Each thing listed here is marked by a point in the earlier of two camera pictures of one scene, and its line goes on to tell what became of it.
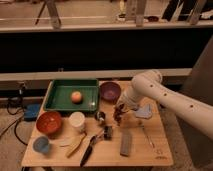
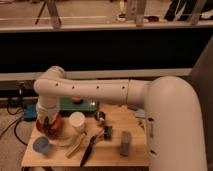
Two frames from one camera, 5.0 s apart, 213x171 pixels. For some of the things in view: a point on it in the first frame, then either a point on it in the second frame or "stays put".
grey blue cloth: (144, 112) stays put
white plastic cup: (77, 119) stays put
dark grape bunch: (118, 111) -> (50, 128)
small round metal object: (100, 115) stays put
